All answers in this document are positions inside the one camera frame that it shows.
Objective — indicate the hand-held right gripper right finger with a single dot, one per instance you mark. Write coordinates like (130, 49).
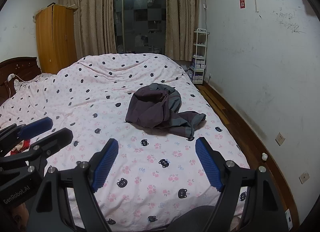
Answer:
(208, 164)

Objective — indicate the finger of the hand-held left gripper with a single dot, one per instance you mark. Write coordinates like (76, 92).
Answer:
(57, 138)
(37, 125)

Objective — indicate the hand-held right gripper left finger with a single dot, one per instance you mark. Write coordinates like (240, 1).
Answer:
(105, 167)

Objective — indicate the purple and grey jacket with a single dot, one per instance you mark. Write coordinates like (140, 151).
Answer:
(150, 112)

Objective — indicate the red garment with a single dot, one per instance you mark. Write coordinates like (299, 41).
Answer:
(23, 145)

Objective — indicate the white ruffled pillow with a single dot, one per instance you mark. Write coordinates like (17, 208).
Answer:
(17, 83)

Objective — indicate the person's right leg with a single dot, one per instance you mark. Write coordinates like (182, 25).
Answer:
(195, 218)

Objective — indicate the white charger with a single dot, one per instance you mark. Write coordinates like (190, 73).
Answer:
(10, 76)

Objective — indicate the small white night light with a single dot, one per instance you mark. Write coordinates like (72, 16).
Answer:
(264, 157)

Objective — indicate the pink cat print blanket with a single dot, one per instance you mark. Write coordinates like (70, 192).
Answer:
(100, 102)

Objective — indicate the dark wooden headboard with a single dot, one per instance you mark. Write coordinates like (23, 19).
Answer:
(22, 66)

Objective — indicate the wooden wardrobe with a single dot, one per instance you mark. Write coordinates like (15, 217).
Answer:
(55, 41)

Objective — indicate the stack of white boxes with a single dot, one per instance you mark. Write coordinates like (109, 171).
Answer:
(198, 65)

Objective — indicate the white shelf rack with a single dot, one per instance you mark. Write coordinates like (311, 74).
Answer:
(200, 44)

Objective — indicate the dark glass window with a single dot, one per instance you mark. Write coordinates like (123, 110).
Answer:
(140, 21)

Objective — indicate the white wall socket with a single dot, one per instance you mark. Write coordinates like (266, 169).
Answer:
(280, 139)
(304, 177)
(288, 219)

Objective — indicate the red wall sticker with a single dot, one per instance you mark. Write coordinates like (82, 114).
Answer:
(242, 3)

